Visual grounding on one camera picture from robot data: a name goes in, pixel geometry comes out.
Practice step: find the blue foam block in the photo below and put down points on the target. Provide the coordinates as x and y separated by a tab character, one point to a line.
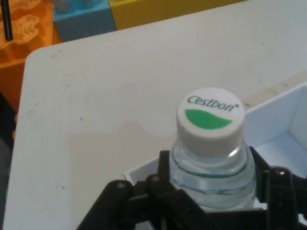
81	21

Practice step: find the white compartment organizer box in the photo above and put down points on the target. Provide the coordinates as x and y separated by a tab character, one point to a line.
271	124

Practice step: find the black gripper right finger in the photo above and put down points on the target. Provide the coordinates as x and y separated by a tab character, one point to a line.
278	191

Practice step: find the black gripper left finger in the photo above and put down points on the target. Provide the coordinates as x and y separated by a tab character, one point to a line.
163	191

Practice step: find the clear water bottle white cap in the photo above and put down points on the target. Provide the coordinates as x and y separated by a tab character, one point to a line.
211	124

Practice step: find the thin black rod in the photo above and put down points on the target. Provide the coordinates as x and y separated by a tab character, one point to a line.
6	21

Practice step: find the yellow foam block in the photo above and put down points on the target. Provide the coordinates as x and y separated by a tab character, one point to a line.
168	12

